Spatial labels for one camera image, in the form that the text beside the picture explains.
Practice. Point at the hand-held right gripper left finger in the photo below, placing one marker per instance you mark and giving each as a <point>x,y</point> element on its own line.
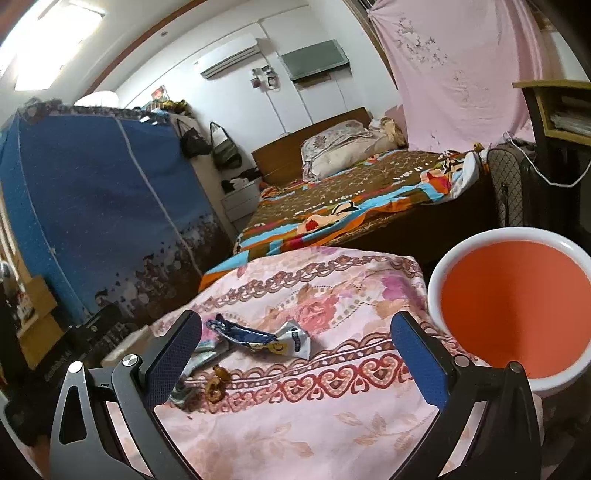
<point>171,360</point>

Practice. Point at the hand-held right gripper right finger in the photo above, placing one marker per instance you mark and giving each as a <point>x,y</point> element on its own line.
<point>420,364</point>

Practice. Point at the brown crinkled wrapper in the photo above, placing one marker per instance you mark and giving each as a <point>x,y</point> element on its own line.
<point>216,390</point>

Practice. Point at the white smiley print wrapper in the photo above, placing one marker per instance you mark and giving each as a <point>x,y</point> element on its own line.
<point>277,344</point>

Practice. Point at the orange basin with white rim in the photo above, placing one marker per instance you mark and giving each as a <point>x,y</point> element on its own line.
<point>512,304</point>

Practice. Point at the beige tissue pack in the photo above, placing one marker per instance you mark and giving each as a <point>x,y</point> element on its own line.
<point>134,346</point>

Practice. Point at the wooden cabinet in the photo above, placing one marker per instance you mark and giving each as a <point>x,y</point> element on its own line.
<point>39,314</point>

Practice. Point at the pink floral blanket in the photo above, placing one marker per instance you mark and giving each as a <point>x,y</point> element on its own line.
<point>323,415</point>

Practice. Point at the blue fabric wardrobe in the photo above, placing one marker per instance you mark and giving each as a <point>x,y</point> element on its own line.
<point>92,194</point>

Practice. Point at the white nightstand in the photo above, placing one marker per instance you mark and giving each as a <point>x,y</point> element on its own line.
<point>242,203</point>

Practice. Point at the colourful patterned blanket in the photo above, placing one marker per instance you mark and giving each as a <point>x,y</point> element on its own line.
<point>351,198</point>

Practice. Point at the black cloth on nightstand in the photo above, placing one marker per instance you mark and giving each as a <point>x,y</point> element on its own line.
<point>240,180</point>

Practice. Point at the checkered patterned bag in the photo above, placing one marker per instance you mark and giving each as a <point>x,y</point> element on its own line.
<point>512,189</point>

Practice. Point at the grey handbag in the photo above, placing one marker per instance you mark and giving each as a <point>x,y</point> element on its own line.
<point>226,152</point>

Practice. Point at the black handbag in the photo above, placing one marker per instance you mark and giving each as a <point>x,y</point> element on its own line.
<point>194,143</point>

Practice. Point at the floral pillow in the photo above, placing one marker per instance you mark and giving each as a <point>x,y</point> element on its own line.
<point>341,147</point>

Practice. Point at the wooden bed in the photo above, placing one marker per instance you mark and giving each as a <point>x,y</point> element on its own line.
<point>281,157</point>

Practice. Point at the cream folded quilt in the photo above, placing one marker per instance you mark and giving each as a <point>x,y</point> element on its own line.
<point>390,131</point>

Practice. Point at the pile of clothes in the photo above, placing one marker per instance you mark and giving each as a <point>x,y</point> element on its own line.
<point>168,107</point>

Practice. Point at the wooden desk with shelf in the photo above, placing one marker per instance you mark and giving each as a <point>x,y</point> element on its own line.
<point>540,106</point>

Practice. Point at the pink hanging sheet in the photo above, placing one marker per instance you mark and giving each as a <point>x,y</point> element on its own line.
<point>461,78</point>

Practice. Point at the stack of papers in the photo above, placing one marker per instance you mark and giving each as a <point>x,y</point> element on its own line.
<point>570,115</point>

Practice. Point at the ceiling light panel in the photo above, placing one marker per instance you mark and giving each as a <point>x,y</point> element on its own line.
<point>55,41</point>

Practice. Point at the white air conditioner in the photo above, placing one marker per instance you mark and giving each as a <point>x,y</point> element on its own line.
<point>228,57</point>

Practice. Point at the red wall poster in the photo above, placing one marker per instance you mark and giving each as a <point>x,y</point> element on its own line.
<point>158,92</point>

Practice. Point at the wall socket with chargers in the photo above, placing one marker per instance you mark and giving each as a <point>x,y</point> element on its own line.
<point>265,78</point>

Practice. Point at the green cloth covered wall unit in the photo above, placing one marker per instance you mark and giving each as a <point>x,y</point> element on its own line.
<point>314,60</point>

